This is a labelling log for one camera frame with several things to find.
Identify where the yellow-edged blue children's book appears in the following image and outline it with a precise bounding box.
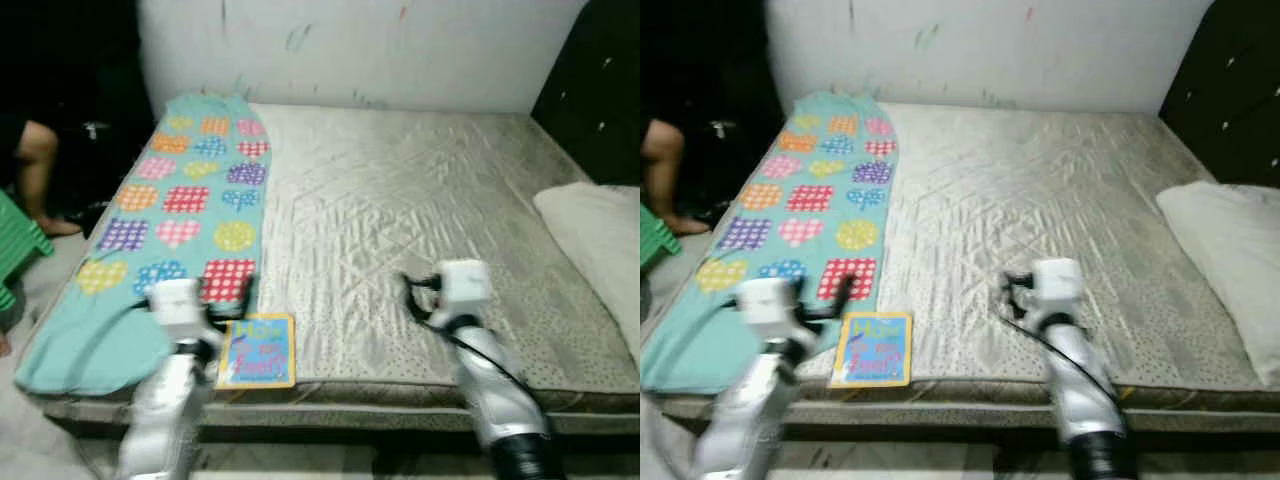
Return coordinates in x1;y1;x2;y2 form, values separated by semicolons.
215;313;298;391
828;310;913;389

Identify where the white printed pillow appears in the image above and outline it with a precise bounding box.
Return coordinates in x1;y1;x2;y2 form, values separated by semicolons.
533;183;641;361
1155;182;1280;389

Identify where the grey quilted mattress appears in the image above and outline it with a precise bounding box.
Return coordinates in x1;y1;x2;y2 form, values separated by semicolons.
40;100;641;433
650;100;1280;433

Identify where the teal blanket with colourful patches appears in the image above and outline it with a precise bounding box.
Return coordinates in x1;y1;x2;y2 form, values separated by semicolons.
642;92;899;393
15;93;271;396

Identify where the green plastic stool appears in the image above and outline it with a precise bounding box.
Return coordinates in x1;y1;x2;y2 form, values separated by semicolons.
640;205;671;271
0;190;56;311

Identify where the black bag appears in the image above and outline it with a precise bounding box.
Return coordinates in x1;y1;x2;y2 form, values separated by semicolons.
700;112;783;226
58;112;151;229

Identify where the person's bare leg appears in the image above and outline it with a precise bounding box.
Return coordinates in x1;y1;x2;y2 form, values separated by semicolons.
642;118;711;236
15;120;86;238

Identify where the black tufted headboard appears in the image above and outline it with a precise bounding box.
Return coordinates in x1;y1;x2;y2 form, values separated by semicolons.
530;0;641;187
1160;0;1280;189

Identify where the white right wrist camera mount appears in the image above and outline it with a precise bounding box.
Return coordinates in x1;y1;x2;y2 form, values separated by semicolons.
1028;258;1086;319
430;260;493;321

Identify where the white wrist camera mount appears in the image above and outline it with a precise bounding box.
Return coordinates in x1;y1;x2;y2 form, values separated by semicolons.
733;278;801;341
430;260;493;321
148;280;216;338
1028;258;1086;319

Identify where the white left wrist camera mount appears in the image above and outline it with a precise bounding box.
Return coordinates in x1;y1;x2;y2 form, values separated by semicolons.
148;280;216;338
733;278;801;341

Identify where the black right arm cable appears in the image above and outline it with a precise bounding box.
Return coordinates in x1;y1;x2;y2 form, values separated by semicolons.
405;278;551;421
1003;278;1131;421

